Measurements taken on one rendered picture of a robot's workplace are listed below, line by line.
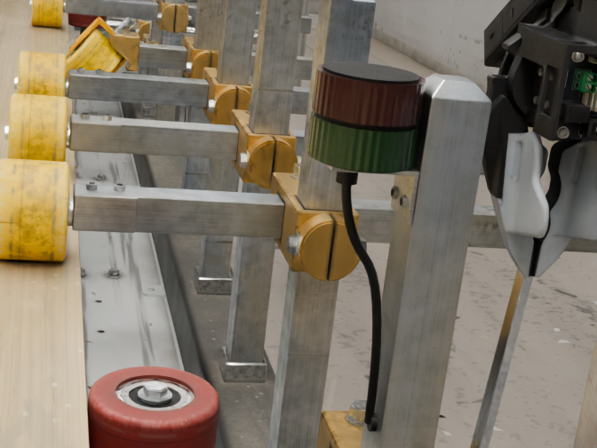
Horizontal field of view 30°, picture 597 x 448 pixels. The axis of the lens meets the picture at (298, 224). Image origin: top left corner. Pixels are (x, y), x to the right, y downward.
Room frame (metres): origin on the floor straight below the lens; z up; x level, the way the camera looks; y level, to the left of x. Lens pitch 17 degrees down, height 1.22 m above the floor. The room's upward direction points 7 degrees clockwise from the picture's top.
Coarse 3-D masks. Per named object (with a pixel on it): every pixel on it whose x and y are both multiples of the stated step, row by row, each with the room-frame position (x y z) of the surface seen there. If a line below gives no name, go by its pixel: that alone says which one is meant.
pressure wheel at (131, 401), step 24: (96, 384) 0.62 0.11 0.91; (120, 384) 0.63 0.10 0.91; (144, 384) 0.63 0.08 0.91; (168, 384) 0.64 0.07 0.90; (192, 384) 0.64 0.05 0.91; (96, 408) 0.59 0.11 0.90; (120, 408) 0.59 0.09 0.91; (144, 408) 0.60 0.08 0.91; (168, 408) 0.60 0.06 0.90; (192, 408) 0.60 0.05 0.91; (216, 408) 0.61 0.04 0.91; (96, 432) 0.59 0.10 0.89; (120, 432) 0.58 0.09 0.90; (144, 432) 0.58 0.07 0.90; (168, 432) 0.58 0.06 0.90; (192, 432) 0.59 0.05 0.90; (216, 432) 0.62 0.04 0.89
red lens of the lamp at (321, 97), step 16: (320, 80) 0.59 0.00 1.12; (336, 80) 0.58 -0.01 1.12; (352, 80) 0.57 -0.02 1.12; (320, 96) 0.59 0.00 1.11; (336, 96) 0.58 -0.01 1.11; (352, 96) 0.57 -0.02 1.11; (368, 96) 0.57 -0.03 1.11; (384, 96) 0.57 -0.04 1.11; (400, 96) 0.58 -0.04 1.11; (416, 96) 0.58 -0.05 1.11; (320, 112) 0.59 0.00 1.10; (336, 112) 0.58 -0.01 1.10; (352, 112) 0.57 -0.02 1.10; (368, 112) 0.57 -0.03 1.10; (384, 112) 0.57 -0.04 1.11; (400, 112) 0.58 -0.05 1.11; (416, 112) 0.59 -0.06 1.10
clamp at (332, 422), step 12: (324, 420) 0.68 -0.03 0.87; (336, 420) 0.68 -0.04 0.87; (324, 432) 0.68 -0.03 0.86; (336, 432) 0.66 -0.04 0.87; (348, 432) 0.67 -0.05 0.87; (360, 432) 0.67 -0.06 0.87; (324, 444) 0.67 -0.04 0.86; (336, 444) 0.65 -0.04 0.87; (348, 444) 0.65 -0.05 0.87; (360, 444) 0.65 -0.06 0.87
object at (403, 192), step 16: (336, 64) 0.61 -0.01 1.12; (352, 64) 0.62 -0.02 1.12; (368, 64) 0.62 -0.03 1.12; (368, 80) 0.58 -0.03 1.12; (384, 80) 0.58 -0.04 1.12; (400, 80) 0.58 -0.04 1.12; (416, 80) 0.59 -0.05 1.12; (368, 128) 0.57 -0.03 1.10; (384, 128) 0.58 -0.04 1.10; (400, 128) 0.58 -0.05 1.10; (352, 176) 0.60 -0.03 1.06; (400, 176) 0.62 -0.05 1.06; (416, 176) 0.59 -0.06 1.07; (400, 192) 0.61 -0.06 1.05; (416, 192) 0.59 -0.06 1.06; (400, 208) 0.61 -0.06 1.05; (352, 224) 0.60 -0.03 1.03; (352, 240) 0.60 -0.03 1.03; (368, 256) 0.60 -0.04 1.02; (368, 272) 0.60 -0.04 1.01; (368, 400) 0.60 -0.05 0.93; (368, 416) 0.60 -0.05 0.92
